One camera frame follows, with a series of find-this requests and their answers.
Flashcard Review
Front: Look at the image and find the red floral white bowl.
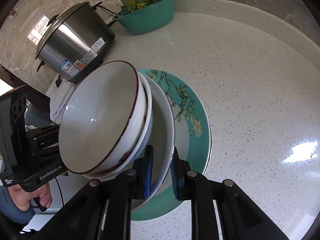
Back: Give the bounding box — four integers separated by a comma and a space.
59, 61, 147, 174

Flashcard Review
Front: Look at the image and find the large white bowl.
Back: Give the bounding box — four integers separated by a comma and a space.
109, 74, 176, 212

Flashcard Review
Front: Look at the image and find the grey rimmed white plate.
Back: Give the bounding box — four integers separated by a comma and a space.
202, 120, 213, 175

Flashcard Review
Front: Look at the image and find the turquoise floral plate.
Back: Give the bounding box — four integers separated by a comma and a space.
131, 69, 209, 221

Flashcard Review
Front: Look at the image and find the small plain white bowl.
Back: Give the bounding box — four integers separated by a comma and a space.
84, 73, 153, 180

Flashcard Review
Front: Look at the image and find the left forearm blue sleeve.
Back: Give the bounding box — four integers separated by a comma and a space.
1, 186, 36, 225

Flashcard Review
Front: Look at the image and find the person's left hand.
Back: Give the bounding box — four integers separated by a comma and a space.
8, 183, 53, 211

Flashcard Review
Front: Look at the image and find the stainless steel rice cooker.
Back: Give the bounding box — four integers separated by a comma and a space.
35, 2, 115, 83

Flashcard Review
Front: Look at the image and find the green basin with greens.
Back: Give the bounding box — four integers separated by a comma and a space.
113, 0, 175, 35

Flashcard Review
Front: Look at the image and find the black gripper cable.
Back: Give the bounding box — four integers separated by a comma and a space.
30, 174, 66, 213

